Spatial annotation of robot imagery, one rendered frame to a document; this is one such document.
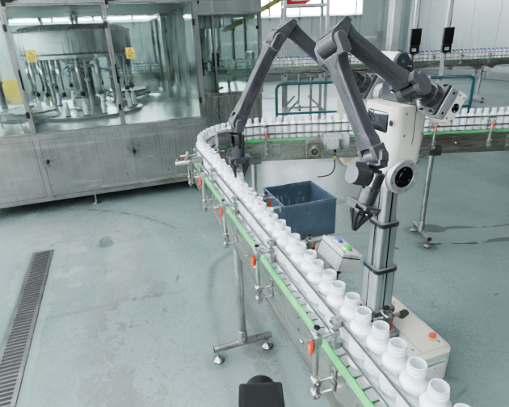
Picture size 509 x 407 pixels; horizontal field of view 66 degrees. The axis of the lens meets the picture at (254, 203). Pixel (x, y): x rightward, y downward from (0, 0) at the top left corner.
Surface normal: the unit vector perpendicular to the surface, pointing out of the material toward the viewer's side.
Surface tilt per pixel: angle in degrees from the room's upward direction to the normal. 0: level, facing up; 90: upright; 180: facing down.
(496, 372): 0
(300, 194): 90
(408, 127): 90
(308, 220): 90
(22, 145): 90
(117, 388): 0
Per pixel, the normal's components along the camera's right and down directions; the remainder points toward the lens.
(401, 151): 0.33, 0.53
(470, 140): 0.02, 0.39
